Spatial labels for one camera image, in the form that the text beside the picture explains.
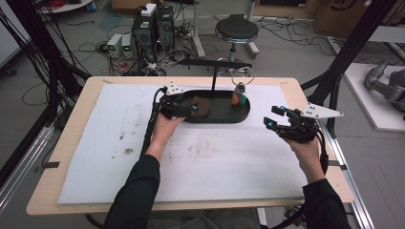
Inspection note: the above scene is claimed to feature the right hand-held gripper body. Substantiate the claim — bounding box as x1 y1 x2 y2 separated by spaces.
276 102 345 144

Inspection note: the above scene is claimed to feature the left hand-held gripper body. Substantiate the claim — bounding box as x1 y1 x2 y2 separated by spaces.
159 81 193 121

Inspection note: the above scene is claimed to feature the brown zip pouch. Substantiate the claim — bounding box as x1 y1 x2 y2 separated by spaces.
190 96 211 120

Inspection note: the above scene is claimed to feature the black tray stand with hanger bar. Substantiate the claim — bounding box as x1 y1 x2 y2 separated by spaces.
175 58 253 125

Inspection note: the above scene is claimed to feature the key ring with colourful tags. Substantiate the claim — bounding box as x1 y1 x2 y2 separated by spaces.
229 66 256 108

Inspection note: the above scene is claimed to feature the person's left hand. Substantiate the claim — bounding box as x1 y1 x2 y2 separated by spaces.
147 112 186 156

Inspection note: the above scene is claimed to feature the person's right hand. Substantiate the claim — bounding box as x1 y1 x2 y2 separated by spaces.
283 138 326 186

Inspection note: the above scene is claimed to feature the black tape strip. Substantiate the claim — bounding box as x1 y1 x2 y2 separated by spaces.
328 159 349 172
42 160 61 170

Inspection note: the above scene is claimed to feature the white foam mat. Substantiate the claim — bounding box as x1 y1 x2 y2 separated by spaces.
57 82 313 205

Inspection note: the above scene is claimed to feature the white table leg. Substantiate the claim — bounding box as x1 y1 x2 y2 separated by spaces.
190 0 207 59

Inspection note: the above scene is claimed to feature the white platform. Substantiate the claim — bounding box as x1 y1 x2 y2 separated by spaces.
343 62 405 134

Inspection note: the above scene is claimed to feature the black computer tower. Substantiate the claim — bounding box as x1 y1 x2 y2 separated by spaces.
131 12 158 63
155 4 176 52

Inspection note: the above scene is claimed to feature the grey bench power supply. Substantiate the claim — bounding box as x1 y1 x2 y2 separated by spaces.
106 32 124 59
121 33 135 59

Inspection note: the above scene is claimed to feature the black round stool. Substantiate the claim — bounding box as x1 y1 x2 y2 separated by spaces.
214 13 260 78

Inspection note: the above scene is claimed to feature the white box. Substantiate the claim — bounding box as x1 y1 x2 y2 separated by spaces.
139 2 158 18

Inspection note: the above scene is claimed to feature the cardboard box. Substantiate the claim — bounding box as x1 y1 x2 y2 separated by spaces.
312 0 405 40

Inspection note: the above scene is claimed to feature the person's lap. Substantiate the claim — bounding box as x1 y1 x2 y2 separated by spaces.
147 208 262 229

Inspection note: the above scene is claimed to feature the white round table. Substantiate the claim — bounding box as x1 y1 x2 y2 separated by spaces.
37 0 96 14

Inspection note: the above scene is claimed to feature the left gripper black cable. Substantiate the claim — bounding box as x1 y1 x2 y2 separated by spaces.
139 86 168 160

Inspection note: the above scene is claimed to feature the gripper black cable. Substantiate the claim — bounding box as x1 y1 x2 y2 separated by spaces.
139 86 168 160
261 127 330 229

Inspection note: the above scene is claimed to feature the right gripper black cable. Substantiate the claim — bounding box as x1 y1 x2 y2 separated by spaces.
261 127 330 229

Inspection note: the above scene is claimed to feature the tangle of floor cables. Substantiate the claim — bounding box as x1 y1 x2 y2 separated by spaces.
95 18 195 77

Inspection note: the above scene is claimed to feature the aluminium rail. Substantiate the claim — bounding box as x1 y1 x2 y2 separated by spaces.
320 122 377 229
0 122 55 213

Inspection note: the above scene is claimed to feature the black frame post with cables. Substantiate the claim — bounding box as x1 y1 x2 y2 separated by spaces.
0 0 92 128

